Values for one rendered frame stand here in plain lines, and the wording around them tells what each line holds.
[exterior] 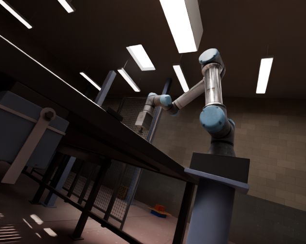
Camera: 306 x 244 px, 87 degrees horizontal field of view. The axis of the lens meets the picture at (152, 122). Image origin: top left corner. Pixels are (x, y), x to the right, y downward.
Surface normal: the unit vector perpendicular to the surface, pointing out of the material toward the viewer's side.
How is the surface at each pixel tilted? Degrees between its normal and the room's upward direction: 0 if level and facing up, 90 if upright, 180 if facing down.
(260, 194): 90
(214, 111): 99
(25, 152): 90
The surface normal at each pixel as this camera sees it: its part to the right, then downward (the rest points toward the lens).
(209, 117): -0.60, -0.31
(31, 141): 0.83, 0.08
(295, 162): -0.42, -0.44
